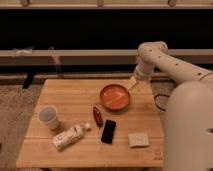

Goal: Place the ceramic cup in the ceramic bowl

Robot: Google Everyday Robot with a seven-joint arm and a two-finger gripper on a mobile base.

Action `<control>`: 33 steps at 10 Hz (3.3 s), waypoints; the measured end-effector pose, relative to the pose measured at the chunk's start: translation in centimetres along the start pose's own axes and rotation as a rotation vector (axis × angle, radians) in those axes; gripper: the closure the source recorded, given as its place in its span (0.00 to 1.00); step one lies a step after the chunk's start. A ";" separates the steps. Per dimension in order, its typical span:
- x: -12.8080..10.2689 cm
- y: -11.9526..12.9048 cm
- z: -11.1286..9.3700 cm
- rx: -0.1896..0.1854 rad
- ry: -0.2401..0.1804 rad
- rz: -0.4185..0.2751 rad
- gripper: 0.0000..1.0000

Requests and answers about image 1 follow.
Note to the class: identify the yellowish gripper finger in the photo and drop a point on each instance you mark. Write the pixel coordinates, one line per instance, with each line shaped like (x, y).
(132, 82)

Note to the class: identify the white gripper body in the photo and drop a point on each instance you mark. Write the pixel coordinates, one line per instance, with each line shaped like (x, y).
(143, 73)

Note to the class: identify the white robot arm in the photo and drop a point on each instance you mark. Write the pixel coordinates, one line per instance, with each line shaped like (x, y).
(188, 144)

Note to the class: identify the orange ceramic bowl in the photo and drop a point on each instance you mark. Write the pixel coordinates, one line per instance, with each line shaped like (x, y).
(114, 97)

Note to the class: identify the red-brown small object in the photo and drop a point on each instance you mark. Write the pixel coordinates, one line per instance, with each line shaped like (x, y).
(97, 117)

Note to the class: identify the black smartphone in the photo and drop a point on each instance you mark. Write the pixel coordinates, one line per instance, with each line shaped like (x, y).
(108, 132)

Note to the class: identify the beige square sponge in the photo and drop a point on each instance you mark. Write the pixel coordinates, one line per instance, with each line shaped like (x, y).
(138, 140)

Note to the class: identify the wooden table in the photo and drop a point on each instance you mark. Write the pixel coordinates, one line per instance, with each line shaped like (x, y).
(74, 100)

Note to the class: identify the white plastic bottle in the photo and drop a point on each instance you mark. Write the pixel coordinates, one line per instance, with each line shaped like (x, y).
(70, 136)

